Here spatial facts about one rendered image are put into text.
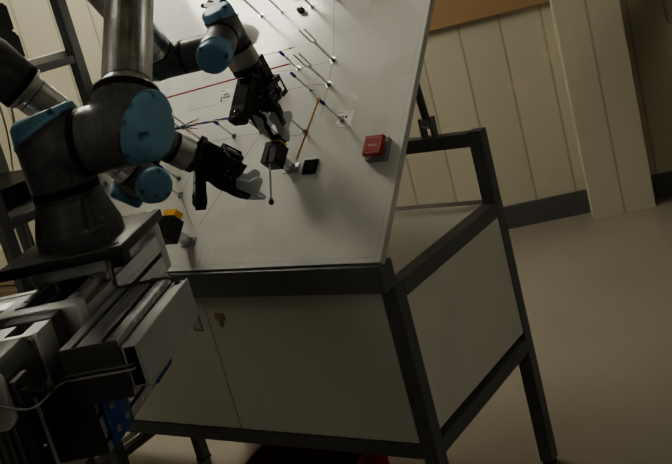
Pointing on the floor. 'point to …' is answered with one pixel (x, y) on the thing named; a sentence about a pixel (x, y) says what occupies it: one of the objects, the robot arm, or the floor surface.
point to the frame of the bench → (413, 368)
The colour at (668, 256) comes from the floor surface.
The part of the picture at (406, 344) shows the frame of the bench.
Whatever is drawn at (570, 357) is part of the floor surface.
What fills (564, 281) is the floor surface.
